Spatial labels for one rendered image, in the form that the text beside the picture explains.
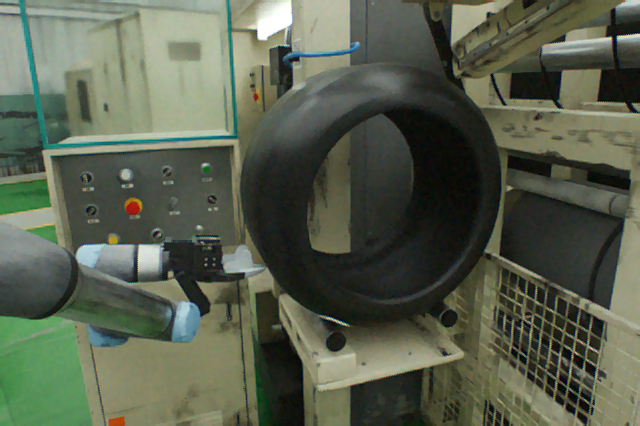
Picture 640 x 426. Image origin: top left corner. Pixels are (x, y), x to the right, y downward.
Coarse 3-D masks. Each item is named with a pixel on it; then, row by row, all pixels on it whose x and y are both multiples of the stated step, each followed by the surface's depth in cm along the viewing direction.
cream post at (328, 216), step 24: (312, 0) 113; (336, 0) 115; (312, 24) 114; (336, 24) 116; (312, 48) 116; (336, 48) 118; (312, 72) 117; (336, 144) 124; (336, 168) 126; (312, 192) 125; (336, 192) 128; (312, 216) 127; (336, 216) 129; (312, 240) 129; (336, 240) 131; (312, 384) 142; (312, 408) 145; (336, 408) 146
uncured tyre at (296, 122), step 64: (384, 64) 89; (256, 128) 101; (320, 128) 83; (448, 128) 113; (256, 192) 87; (448, 192) 122; (320, 256) 120; (384, 256) 126; (448, 256) 114; (384, 320) 98
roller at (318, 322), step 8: (312, 312) 105; (312, 320) 104; (320, 320) 101; (328, 320) 100; (320, 328) 99; (328, 328) 97; (336, 328) 97; (320, 336) 99; (328, 336) 95; (336, 336) 95; (344, 336) 96; (328, 344) 95; (336, 344) 96; (344, 344) 96
